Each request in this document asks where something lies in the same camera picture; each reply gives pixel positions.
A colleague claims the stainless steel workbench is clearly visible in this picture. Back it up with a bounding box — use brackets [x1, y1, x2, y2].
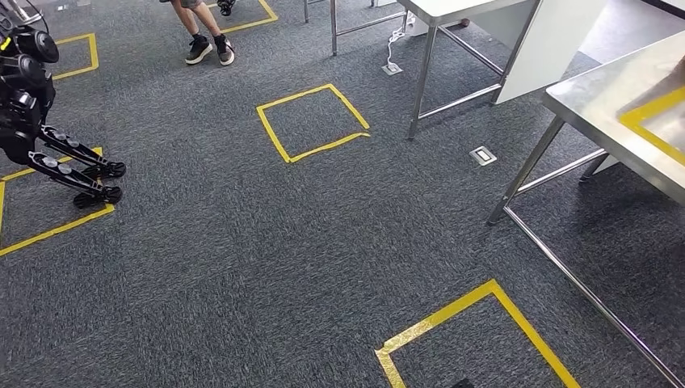
[486, 29, 685, 388]

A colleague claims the yellow floor tape square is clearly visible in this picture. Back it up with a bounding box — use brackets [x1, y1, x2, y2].
[255, 82, 372, 164]
[0, 147, 116, 258]
[374, 278, 582, 388]
[52, 32, 100, 82]
[205, 0, 279, 34]

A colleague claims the stainless steel table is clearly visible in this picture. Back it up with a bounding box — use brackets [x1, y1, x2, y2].
[396, 0, 541, 141]
[302, 0, 408, 57]

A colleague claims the person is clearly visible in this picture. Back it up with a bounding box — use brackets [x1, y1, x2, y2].
[159, 0, 237, 67]

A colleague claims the black humanoid robot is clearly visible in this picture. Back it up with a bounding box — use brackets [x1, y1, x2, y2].
[0, 0, 128, 210]

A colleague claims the white power cable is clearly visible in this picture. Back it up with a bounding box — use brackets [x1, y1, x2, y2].
[386, 13, 416, 68]

